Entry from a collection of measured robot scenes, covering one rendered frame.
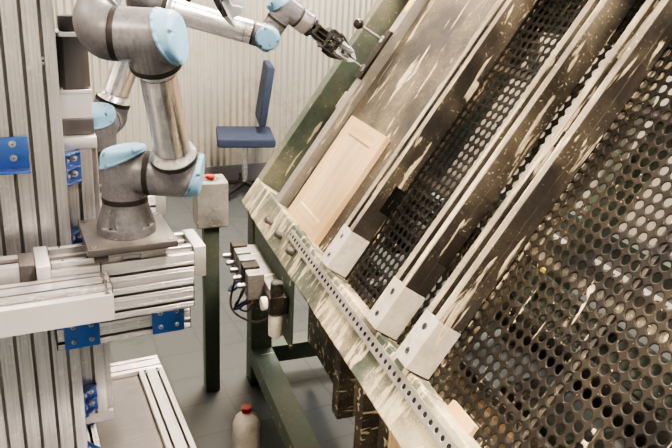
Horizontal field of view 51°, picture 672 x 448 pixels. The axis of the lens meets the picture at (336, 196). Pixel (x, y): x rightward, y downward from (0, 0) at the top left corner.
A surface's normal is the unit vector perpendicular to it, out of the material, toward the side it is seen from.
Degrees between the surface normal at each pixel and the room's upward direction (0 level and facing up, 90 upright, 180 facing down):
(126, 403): 0
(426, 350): 90
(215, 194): 90
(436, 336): 90
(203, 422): 0
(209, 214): 90
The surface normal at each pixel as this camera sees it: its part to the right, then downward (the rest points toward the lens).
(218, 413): 0.05, -0.94
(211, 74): 0.43, 0.31
